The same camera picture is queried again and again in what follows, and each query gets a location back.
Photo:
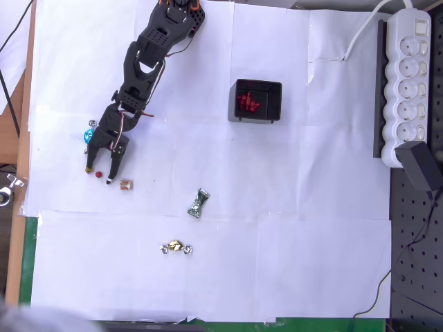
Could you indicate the small red bead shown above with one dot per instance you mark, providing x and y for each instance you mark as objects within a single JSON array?
[{"x": 99, "y": 174}]

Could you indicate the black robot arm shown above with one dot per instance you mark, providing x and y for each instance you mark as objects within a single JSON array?
[{"x": 145, "y": 62}]

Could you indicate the black box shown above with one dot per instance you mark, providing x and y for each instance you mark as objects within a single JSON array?
[{"x": 273, "y": 100}]

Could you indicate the blue foil wrapped candy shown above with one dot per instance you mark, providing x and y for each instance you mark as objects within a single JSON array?
[{"x": 88, "y": 136}]

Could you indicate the orange wrapped caramel candy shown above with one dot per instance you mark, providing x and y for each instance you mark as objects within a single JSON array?
[{"x": 126, "y": 185}]

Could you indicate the metal clamp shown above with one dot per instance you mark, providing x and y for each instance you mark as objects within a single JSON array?
[{"x": 14, "y": 183}]

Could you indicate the green foil wrapped candy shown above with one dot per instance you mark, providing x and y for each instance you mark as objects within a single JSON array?
[{"x": 199, "y": 203}]

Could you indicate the gold foil wrapped candy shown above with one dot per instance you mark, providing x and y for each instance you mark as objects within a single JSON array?
[{"x": 174, "y": 246}]

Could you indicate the white paper table cover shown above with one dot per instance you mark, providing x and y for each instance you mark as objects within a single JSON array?
[{"x": 242, "y": 259}]

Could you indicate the blurry grey object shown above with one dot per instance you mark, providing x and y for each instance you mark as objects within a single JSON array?
[{"x": 34, "y": 318}]

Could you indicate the black power adapter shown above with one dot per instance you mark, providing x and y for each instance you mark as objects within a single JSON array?
[{"x": 417, "y": 164}]

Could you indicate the white power strip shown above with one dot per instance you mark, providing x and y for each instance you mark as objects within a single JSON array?
[{"x": 408, "y": 86}]

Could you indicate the black pegboard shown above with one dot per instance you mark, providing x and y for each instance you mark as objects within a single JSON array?
[{"x": 415, "y": 294}]

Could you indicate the black rail beside power strip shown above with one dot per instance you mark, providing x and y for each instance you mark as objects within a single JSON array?
[{"x": 379, "y": 103}]

